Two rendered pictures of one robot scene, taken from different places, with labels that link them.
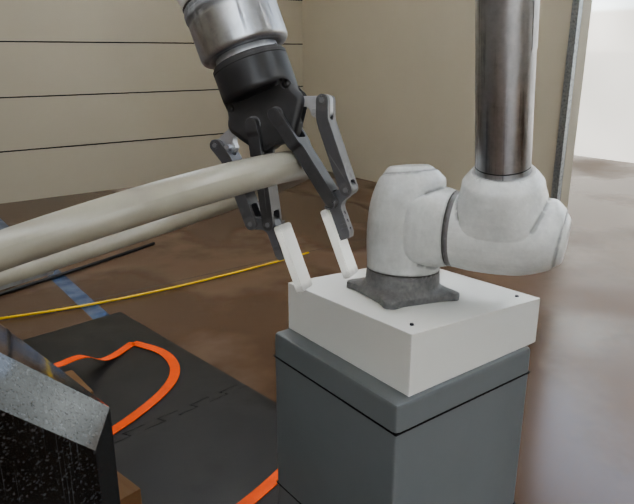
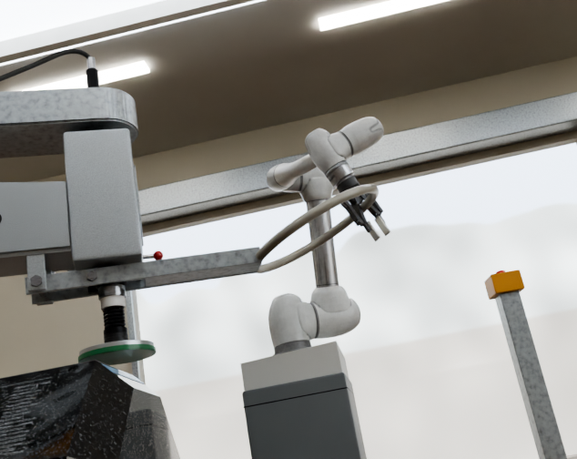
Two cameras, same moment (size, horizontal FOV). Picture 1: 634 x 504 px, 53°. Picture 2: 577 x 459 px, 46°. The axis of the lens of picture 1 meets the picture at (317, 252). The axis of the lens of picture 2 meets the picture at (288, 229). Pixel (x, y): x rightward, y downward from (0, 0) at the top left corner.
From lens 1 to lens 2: 2.18 m
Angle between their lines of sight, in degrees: 59
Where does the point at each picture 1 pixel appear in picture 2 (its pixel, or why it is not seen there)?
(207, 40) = (344, 172)
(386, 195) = (285, 303)
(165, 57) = not seen: outside the picture
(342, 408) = (308, 400)
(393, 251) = (296, 328)
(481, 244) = (333, 314)
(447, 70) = not seen: hidden behind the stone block
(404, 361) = (335, 356)
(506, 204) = (339, 293)
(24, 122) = not seen: outside the picture
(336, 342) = (287, 375)
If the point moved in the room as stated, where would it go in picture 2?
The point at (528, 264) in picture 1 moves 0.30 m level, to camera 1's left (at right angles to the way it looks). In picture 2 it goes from (352, 320) to (303, 319)
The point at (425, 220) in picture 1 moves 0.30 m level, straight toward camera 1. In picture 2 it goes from (307, 311) to (351, 289)
